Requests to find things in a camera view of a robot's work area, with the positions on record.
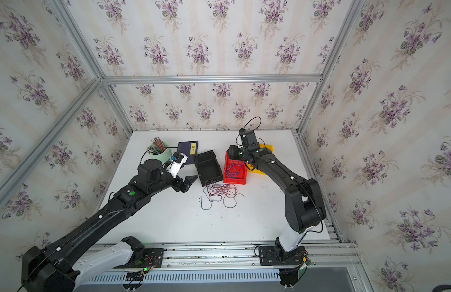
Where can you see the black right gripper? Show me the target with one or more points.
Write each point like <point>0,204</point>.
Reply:
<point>232,149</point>

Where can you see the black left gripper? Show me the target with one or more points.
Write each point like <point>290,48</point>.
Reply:
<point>185,187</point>

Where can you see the black plastic bin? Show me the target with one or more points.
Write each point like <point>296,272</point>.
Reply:
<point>208,168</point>

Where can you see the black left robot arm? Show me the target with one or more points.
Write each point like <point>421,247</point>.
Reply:
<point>62,266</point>

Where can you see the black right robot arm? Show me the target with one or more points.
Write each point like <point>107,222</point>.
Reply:
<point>304,207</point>

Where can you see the red plastic bin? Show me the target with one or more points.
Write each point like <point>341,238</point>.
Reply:
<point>235,172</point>

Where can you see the yellow plastic bin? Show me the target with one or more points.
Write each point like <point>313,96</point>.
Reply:
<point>251,168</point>

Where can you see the dark blue book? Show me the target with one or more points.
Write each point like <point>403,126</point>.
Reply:
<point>190,149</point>

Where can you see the green pen cup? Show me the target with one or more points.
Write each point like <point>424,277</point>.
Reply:
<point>164,157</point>

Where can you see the coloured pencils bundle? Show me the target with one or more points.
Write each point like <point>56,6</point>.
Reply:
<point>157,146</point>

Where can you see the white ventilation grille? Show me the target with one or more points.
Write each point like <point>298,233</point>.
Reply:
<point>159,276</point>

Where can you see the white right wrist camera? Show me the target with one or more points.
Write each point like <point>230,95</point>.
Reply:
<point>249,140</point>

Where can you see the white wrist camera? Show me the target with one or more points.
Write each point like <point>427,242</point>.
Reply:
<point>175,163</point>
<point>249,140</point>

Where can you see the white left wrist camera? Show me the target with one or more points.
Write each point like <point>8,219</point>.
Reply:
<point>175,163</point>

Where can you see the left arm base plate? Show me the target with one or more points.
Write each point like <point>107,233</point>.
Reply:
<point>150,258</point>

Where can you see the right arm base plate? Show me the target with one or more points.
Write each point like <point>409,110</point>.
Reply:
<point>271,256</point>

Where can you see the aluminium rail frame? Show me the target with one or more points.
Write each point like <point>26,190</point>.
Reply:
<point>245,255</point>

